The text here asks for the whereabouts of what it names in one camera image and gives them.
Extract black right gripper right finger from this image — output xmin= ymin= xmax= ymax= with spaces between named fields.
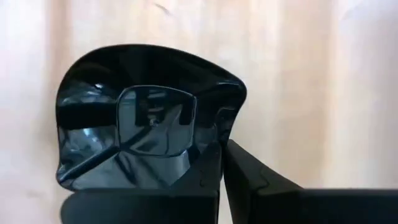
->
xmin=223 ymin=139 xmax=398 ymax=224

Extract black leaf-shaped plate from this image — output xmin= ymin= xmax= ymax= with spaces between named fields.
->
xmin=55 ymin=43 xmax=248 ymax=191

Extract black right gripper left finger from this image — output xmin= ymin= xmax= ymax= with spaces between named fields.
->
xmin=60 ymin=141 xmax=223 ymax=224

